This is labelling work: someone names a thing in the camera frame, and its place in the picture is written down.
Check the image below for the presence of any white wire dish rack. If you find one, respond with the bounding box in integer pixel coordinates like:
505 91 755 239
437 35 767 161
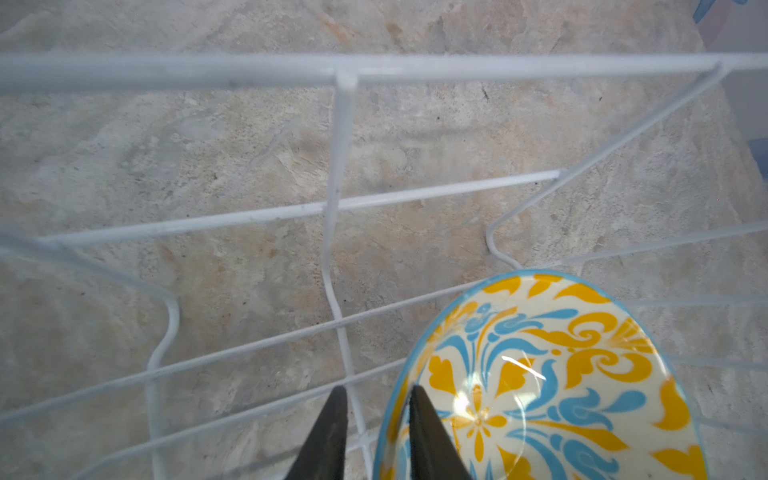
1 53 767 479

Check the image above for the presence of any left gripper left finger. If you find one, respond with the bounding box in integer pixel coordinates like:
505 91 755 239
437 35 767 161
284 386 348 480

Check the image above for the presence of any yellow patterned ceramic bowl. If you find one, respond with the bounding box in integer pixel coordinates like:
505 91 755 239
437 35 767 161
372 270 708 479

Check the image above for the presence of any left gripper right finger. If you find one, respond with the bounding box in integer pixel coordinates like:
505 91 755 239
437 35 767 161
409 385 472 480

